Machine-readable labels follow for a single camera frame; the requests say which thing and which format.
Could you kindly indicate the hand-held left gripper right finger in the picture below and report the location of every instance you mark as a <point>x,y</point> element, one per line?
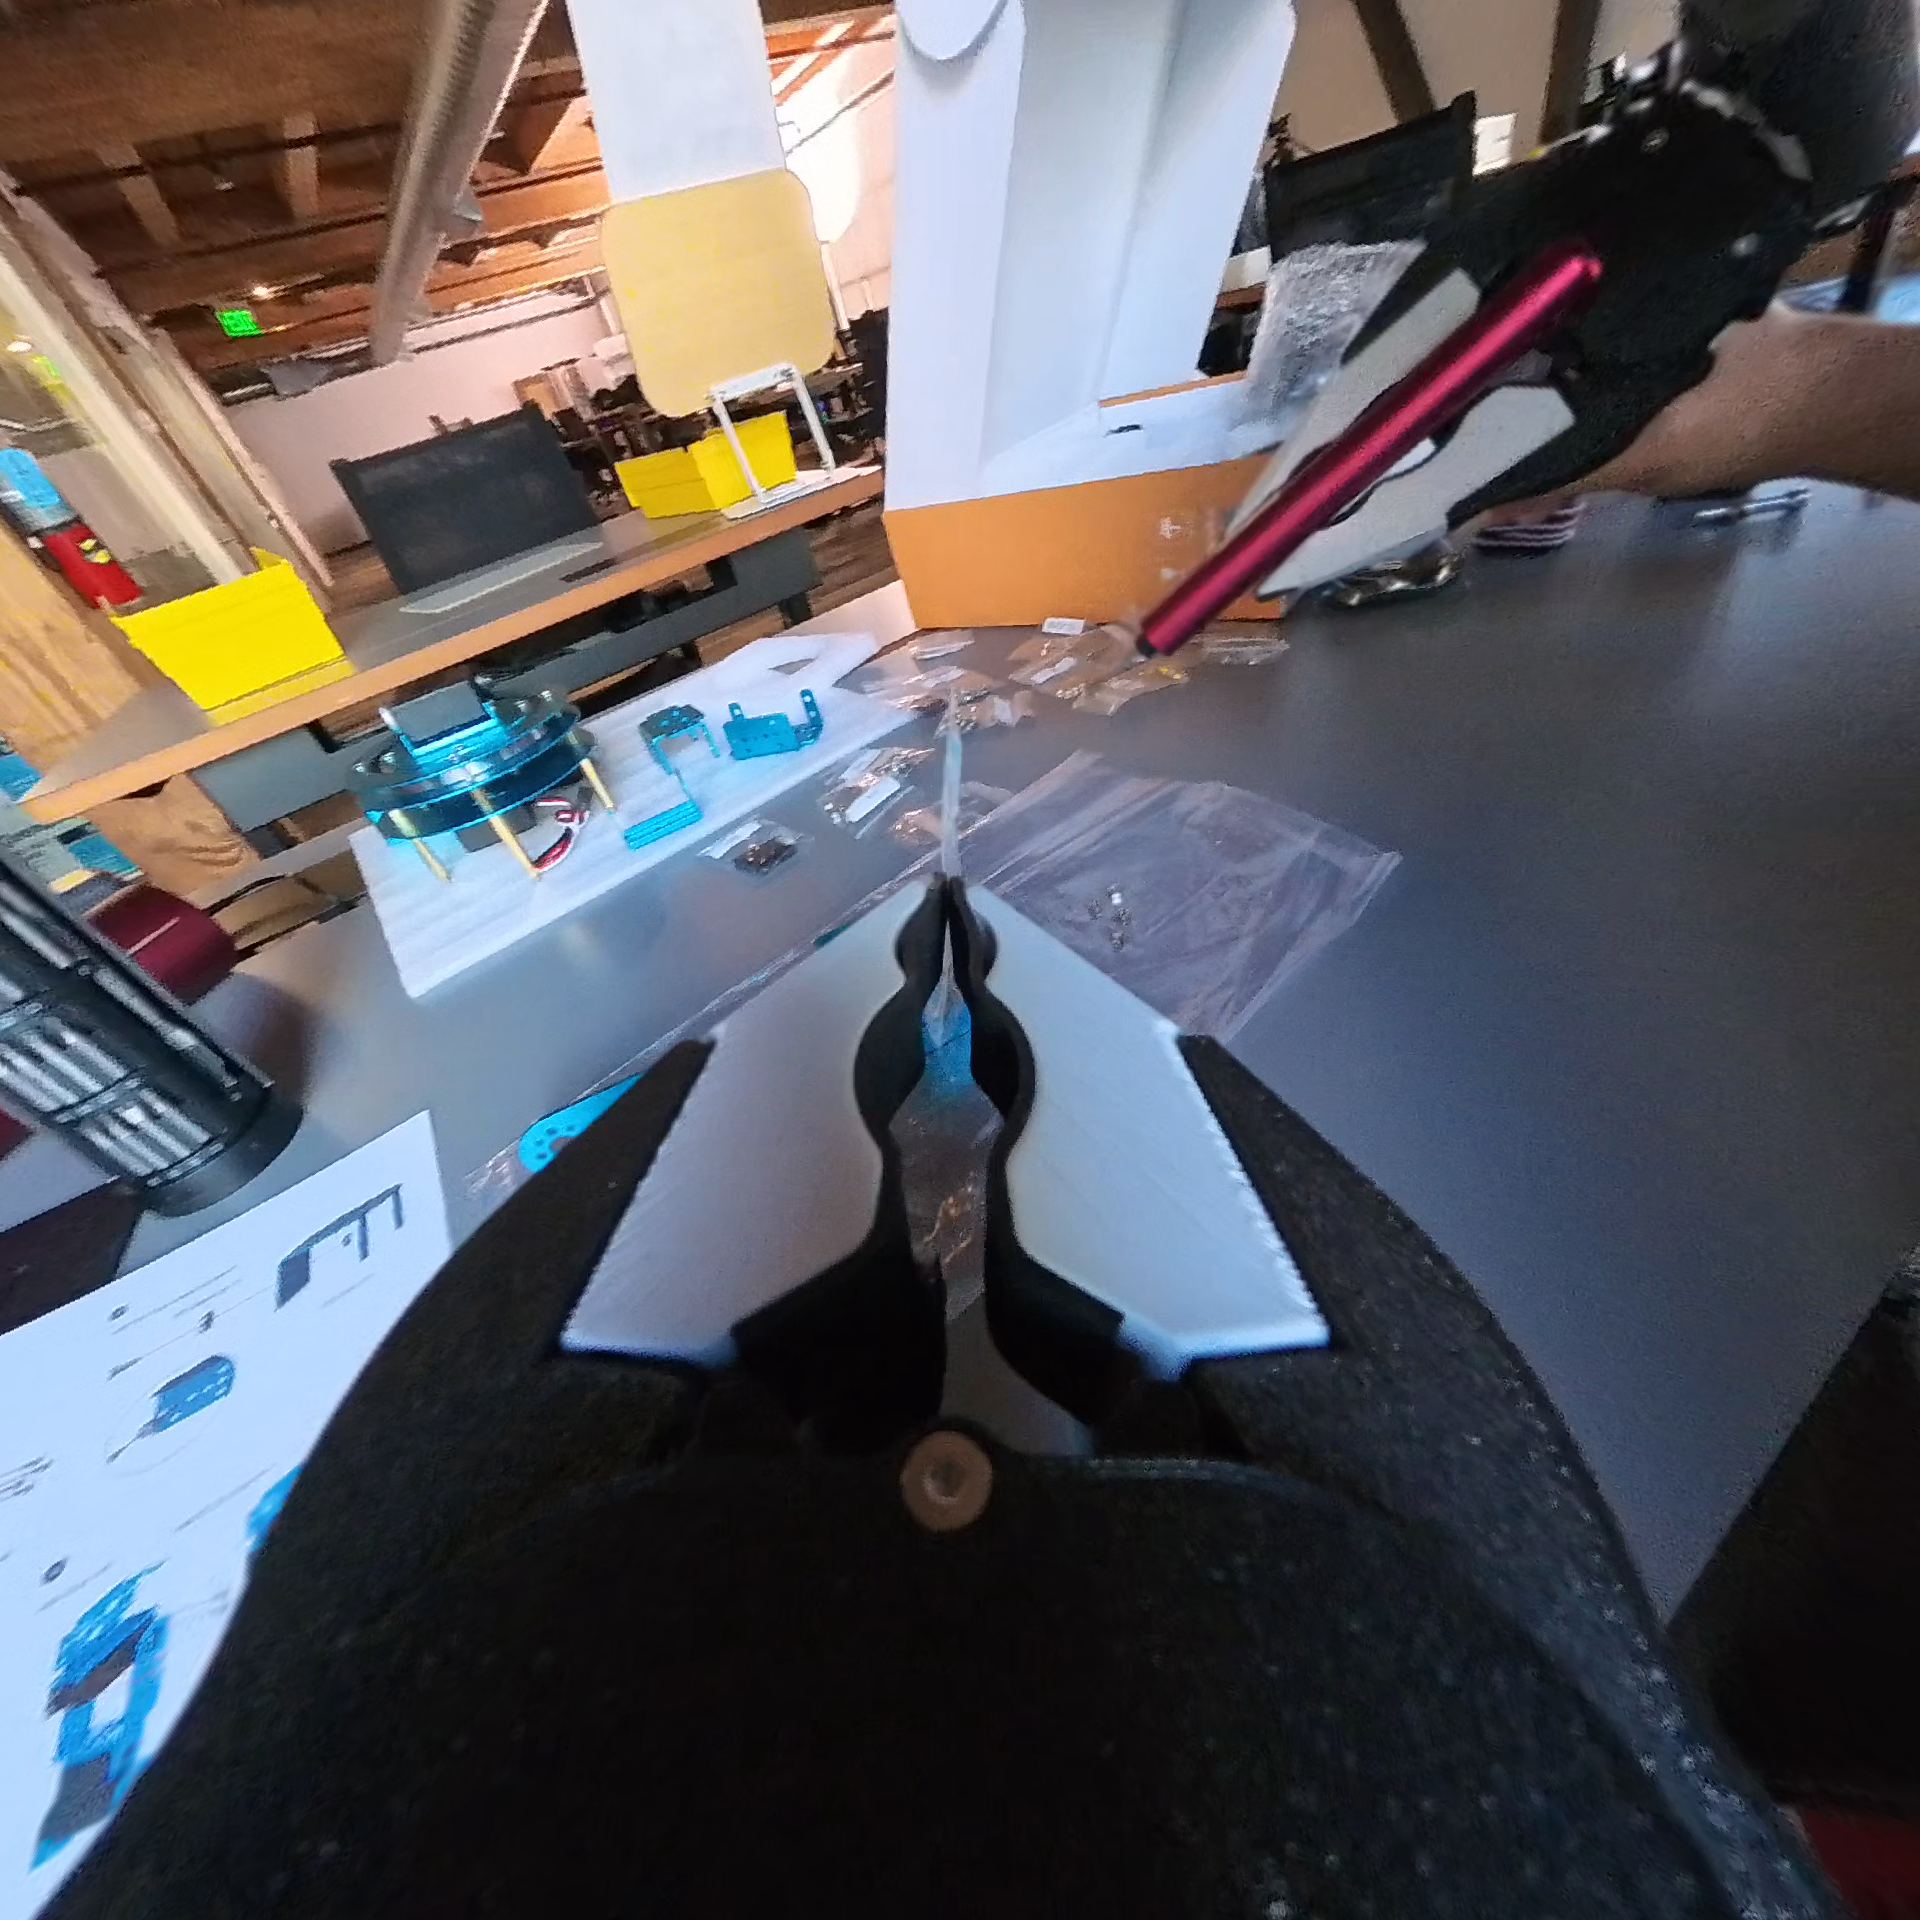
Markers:
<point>1139,1202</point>

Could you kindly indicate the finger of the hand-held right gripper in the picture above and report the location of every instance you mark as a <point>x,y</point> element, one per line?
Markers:
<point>1440,487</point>
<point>1445,293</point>

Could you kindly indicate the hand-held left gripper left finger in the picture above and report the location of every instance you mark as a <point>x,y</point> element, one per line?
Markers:
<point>721,1202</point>

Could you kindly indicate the red metal screwdriver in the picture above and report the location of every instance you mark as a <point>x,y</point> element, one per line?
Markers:
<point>1351,450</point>

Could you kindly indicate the small clear screw bag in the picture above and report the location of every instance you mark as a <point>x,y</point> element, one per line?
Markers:
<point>952,795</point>

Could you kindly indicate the grey desk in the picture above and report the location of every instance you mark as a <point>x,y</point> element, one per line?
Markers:
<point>1577,902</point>

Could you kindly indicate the wooden edged desk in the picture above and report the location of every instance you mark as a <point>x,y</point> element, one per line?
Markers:
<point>450,622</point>

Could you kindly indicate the person's right hand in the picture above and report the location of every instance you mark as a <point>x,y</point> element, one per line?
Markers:
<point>1784,403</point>

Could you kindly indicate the striped small object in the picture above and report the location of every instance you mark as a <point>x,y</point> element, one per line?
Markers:
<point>1531,525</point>

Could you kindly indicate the bag of gold parts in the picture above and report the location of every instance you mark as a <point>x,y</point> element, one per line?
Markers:
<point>1397,575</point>

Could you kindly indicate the bubble wrap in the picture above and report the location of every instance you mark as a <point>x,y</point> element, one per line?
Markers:
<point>1321,309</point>

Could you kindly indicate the small metal tool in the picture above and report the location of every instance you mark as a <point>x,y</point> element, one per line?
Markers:
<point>1748,507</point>

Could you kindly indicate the large clear plastic bag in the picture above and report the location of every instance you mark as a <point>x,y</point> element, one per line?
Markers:
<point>1200,887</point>

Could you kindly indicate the small bag of black parts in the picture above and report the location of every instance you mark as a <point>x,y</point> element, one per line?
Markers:
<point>748,849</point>

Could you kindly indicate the white foam sheet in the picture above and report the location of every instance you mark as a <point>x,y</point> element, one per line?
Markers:
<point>497,912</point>

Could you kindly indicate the blue metal beam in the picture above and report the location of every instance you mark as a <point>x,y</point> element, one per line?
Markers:
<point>665,819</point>

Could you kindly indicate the orange and white cardboard box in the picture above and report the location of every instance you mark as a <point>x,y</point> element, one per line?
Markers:
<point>1052,302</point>

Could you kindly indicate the row of small hardware bags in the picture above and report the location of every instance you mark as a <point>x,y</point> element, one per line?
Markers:
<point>1079,670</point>

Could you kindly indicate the small bag of brass parts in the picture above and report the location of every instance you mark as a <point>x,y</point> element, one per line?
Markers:
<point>873,786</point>

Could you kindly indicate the blue acrylic turntable base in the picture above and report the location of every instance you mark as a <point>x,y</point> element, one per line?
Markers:
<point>465,765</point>

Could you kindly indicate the printed instruction sheet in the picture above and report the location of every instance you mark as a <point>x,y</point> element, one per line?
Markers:
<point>196,1351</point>

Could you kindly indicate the dark red chair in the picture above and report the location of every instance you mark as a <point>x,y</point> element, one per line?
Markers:
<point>174,938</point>

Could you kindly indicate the black cylindrical bit holder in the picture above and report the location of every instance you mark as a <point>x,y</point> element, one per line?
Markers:
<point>104,1052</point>

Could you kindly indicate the white metal stand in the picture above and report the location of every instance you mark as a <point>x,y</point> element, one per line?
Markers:
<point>778,450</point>

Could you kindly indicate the yellow plastic bin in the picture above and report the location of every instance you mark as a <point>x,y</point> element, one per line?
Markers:
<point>707,472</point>
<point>233,631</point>

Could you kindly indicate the yellow hanging panel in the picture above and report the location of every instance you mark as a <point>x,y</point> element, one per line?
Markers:
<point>721,284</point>

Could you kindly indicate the silver ceiling duct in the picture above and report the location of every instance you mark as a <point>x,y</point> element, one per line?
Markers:
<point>450,165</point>

